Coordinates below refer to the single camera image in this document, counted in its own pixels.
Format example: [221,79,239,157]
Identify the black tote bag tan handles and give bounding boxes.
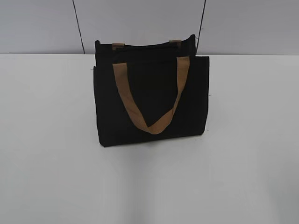
[93,35,210,147]

